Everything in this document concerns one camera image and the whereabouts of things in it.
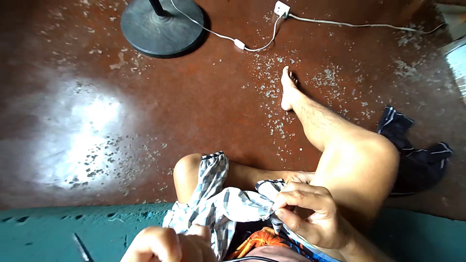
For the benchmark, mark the round black stand base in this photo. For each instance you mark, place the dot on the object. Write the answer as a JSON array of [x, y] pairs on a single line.
[[160, 32]]

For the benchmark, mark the black garment with white piping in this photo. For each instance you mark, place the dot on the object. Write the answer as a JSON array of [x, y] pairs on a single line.
[[418, 171]]

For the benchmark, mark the person's body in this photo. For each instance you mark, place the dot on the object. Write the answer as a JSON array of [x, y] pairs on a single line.
[[269, 247]]

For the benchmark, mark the person's right middle finger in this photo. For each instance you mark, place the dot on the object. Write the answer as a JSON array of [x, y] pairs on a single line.
[[305, 187]]

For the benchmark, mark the green painted ledge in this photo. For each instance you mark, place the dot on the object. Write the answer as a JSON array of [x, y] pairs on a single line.
[[47, 233]]

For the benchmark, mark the person's legs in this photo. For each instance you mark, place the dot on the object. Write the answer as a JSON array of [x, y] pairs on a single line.
[[355, 160]]

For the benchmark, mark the person's right index finger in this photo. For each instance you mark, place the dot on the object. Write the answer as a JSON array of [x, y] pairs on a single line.
[[304, 200]]

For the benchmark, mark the grey white checkered garment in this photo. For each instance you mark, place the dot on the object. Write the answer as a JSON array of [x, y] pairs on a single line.
[[218, 207]]

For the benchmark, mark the person's right hand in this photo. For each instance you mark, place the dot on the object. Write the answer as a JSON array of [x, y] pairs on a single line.
[[326, 225]]

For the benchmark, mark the person's left hand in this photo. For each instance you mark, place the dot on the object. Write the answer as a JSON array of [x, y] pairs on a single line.
[[160, 247]]

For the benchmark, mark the thin grey metal tool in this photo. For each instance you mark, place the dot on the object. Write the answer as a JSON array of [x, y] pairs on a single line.
[[83, 249]]

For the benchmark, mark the white power socket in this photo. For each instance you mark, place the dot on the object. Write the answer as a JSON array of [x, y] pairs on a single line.
[[281, 9]]

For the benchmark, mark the person's left fingers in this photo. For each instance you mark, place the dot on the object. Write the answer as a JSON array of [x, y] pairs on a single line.
[[171, 242]]

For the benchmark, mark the person's right thumb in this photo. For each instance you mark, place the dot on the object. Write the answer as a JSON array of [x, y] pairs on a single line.
[[293, 220]]

